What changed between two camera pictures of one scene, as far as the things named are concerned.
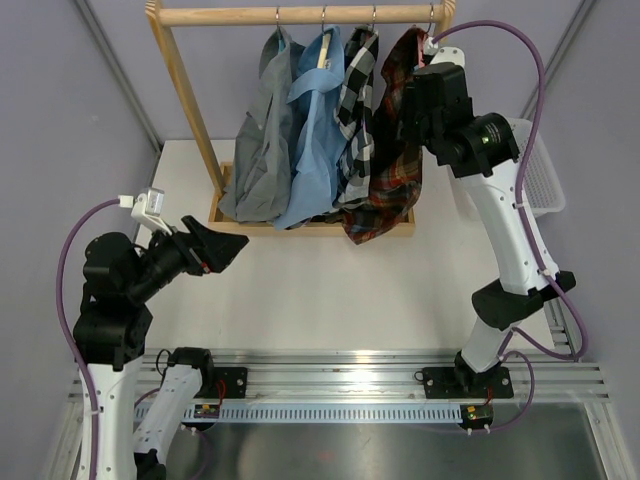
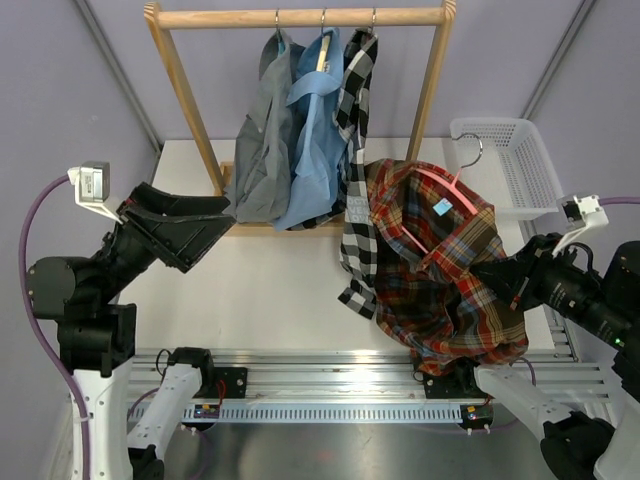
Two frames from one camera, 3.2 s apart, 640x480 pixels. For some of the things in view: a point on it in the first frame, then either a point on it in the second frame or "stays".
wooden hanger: [323, 59] stays
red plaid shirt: [397, 162] -> [431, 224]
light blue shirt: [315, 94] stays
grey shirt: [259, 178] stays
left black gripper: [214, 252] -> [176, 233]
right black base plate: [466, 383] stays
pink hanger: [422, 40] -> [447, 183]
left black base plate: [227, 383] stays
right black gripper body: [414, 126] -> [554, 278]
